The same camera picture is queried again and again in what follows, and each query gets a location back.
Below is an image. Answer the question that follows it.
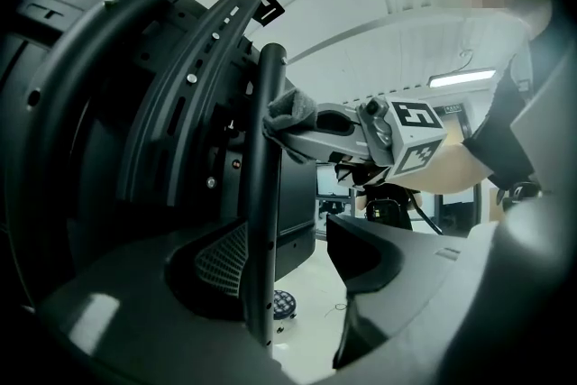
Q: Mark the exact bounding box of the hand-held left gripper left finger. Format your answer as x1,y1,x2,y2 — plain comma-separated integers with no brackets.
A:
35,215,283,385

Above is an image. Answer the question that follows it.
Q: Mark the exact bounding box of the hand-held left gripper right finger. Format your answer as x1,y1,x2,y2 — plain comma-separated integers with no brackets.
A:
325,213,498,371

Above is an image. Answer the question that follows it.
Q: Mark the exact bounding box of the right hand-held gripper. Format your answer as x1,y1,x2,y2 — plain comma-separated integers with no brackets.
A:
279,96,449,182

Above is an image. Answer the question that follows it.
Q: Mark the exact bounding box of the grey cloth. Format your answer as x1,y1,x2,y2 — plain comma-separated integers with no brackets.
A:
261,87,320,164

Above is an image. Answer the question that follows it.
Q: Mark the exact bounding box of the person's right forearm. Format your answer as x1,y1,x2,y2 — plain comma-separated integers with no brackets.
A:
390,138,495,196

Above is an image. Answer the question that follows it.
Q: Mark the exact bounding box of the person's right hand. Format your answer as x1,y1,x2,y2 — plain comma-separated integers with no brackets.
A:
334,160,391,189

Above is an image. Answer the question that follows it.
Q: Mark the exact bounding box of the checkered round stool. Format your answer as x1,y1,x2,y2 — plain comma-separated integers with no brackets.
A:
272,289,298,321

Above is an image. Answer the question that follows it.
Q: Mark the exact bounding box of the long ceiling light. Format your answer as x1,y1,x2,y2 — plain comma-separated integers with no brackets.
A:
426,67,497,89

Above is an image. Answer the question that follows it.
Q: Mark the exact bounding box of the person's dark clothing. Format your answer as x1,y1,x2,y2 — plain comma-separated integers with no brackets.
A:
462,26,577,206

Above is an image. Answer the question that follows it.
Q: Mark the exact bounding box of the large black TV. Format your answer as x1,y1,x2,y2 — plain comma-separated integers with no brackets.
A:
0,0,316,307

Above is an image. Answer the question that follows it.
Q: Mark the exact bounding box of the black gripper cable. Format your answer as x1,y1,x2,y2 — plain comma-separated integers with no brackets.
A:
405,188,445,235

